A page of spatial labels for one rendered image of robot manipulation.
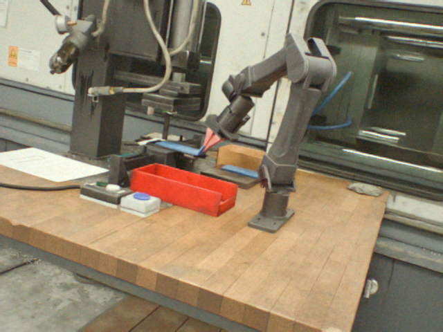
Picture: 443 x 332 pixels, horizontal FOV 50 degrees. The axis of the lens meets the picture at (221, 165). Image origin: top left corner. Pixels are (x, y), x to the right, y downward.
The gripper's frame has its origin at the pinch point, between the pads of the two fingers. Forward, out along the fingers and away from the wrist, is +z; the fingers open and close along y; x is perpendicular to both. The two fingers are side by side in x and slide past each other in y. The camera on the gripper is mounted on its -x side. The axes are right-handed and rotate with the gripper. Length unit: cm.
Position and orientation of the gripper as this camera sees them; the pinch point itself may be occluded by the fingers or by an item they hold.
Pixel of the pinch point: (204, 149)
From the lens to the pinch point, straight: 139.5
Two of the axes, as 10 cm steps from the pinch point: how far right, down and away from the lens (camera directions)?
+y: -7.0, -6.9, 1.8
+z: -6.3, 7.1, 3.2
